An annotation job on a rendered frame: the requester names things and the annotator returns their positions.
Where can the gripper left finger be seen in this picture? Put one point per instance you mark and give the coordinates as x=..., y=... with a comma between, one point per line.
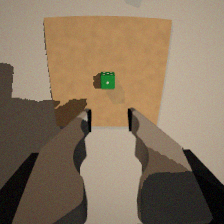
x=48, y=188

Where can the tan flat mat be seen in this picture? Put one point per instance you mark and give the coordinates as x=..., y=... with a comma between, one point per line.
x=79, y=48

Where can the green die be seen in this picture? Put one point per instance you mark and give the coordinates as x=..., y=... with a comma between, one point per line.
x=107, y=80

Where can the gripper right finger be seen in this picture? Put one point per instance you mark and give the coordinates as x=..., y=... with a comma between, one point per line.
x=175, y=186

